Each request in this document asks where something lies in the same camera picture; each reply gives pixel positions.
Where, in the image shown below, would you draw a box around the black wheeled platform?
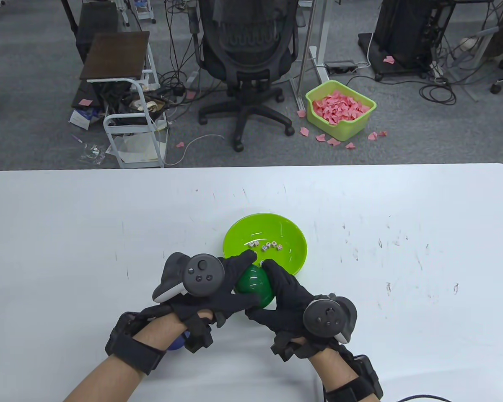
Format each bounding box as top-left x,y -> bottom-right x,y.
357,33 -> 432,82

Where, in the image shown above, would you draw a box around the light green plastic bin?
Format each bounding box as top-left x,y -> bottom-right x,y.
305,80 -> 377,142

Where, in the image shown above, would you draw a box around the white floor cable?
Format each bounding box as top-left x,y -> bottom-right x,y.
166,134 -> 225,166

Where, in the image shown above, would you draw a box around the grey power box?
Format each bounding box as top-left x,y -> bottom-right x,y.
325,61 -> 358,75

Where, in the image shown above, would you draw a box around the black cable tangle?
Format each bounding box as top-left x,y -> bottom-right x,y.
157,69 -> 198,101

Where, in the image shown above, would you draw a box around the pile of pink scraps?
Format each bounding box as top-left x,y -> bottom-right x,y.
312,91 -> 370,125

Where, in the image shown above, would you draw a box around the clear plastic wrapper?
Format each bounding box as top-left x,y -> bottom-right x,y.
79,142 -> 106,165

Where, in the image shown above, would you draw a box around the scattered pink floor scraps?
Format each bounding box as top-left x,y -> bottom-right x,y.
297,110 -> 388,150

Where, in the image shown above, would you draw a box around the white desk leg frame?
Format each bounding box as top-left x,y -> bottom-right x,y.
290,0 -> 331,111

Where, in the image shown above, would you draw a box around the dark side table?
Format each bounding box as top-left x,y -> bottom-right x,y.
61,0 -> 120,64

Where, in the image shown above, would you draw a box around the person's left forearm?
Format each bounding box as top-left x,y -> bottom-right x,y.
63,310 -> 214,402

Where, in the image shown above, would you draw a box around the black wrist camera strap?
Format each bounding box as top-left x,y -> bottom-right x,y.
324,355 -> 384,402
105,312 -> 167,375

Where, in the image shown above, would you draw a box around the black mesh office chair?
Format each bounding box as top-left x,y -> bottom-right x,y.
191,0 -> 306,152

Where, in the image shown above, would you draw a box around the person's right hand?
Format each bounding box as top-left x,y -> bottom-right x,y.
245,259 -> 358,363

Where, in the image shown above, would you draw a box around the brown top side table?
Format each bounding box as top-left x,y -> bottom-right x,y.
80,31 -> 160,90

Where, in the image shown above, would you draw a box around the white cardboard box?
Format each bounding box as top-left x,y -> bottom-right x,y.
69,110 -> 91,129

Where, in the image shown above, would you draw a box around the lime green plastic bowl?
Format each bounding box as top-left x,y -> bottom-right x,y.
223,213 -> 308,277

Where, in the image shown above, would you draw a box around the dark grey motion controller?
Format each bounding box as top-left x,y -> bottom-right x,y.
152,252 -> 226,303
303,295 -> 358,344

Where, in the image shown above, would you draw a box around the coiled black cable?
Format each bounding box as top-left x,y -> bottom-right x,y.
419,82 -> 457,105

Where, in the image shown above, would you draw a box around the green dice cup cover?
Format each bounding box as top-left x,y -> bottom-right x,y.
234,265 -> 273,296

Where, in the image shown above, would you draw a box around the black computer tower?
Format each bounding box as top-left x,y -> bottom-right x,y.
373,0 -> 436,71

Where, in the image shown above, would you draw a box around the white metal cart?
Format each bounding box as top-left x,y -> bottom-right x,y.
104,79 -> 169,169

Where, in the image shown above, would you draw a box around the group of white dice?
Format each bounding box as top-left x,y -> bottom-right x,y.
248,240 -> 284,266

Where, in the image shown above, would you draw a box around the person's left hand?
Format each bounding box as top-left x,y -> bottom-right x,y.
140,250 -> 261,354

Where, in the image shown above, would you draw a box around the blue dice cup cover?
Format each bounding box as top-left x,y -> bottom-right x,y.
168,332 -> 191,350

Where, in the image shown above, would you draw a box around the person's right forearm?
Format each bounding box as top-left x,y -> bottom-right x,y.
310,343 -> 378,402

